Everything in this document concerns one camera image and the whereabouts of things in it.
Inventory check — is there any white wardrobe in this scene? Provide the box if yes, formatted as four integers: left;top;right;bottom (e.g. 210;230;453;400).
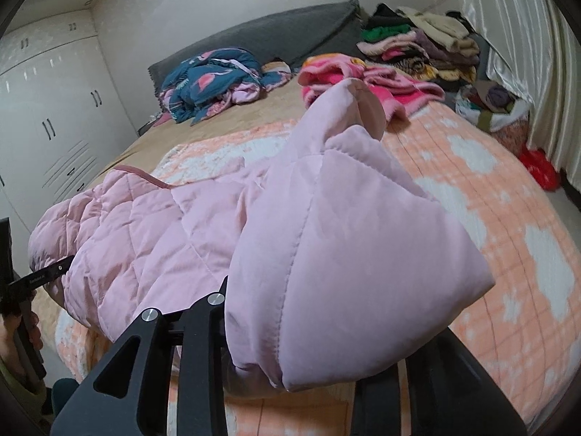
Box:
1;11;137;276

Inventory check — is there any red cloth on floor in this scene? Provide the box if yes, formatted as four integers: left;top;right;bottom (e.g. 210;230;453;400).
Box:
518;146;560;192

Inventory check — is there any blue flamingo print quilt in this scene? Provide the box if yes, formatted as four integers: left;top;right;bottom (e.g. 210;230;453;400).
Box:
158;47;292;124

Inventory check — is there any bag of mixed clothes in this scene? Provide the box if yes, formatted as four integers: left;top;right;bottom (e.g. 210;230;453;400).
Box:
455;80;530;134

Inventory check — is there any white satin curtain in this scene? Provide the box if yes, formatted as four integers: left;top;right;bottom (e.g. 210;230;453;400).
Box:
459;0;580;187

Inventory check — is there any peach white checked blanket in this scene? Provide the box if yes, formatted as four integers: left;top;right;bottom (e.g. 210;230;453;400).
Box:
49;102;580;435

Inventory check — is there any bright pink fleece blanket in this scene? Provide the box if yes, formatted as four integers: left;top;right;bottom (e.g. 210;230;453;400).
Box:
297;53;445;122

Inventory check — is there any pink quilted jacket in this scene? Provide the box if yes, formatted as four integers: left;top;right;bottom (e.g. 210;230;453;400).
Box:
29;79;494;397

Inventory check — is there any pile of folded clothes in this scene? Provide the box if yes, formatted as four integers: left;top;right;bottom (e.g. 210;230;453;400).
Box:
357;3;483;92

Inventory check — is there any dark grey headboard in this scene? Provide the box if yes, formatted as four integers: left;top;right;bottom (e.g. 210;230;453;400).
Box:
148;0;361;93

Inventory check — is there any left hand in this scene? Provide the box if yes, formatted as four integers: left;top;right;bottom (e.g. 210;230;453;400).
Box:
0;312;43;377

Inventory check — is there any green sleeve forearm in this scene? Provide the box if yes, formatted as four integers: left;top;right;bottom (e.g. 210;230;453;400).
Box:
0;362;46;421

